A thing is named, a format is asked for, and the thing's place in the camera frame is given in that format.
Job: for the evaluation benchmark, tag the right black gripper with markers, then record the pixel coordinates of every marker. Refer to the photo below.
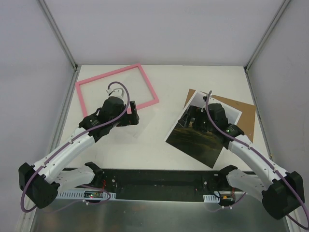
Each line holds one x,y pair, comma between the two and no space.
201,120

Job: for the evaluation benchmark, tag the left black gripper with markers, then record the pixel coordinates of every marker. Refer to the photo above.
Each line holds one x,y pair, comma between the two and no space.
132,114

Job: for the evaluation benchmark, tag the landscape photo print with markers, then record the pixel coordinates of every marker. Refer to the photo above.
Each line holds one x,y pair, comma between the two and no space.
204,146

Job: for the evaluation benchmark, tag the pink picture frame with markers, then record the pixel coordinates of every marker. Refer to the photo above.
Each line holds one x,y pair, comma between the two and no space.
92,92

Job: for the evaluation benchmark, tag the clear acrylic sheet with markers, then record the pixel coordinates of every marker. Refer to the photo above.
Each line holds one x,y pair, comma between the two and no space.
141,120

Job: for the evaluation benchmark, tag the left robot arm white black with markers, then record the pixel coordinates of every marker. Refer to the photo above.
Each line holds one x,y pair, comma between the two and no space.
45,179

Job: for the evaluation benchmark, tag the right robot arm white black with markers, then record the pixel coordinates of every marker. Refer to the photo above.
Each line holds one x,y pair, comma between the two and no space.
279,191

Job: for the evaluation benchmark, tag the brown cardboard backing board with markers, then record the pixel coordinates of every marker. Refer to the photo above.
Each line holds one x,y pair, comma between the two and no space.
246,120

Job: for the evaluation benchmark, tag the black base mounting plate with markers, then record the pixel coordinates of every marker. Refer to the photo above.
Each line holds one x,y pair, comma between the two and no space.
161,185

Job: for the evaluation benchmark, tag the right white slotted cable duct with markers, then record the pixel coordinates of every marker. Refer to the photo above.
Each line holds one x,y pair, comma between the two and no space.
211,199

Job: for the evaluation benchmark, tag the white slotted cable duct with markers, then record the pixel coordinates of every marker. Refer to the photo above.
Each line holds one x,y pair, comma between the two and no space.
211,199
85,195

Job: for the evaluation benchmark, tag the left white slotted cable duct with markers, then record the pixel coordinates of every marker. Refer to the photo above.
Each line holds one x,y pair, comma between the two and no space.
85,195

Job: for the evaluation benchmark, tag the left aluminium corner post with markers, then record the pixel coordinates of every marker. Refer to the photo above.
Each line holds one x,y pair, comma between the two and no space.
57,33

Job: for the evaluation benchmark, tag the aluminium corner post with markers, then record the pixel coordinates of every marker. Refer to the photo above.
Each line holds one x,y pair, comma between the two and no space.
279,13
57,33

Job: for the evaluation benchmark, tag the right aluminium corner post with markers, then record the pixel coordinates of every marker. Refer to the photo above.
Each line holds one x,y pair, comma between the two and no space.
279,13

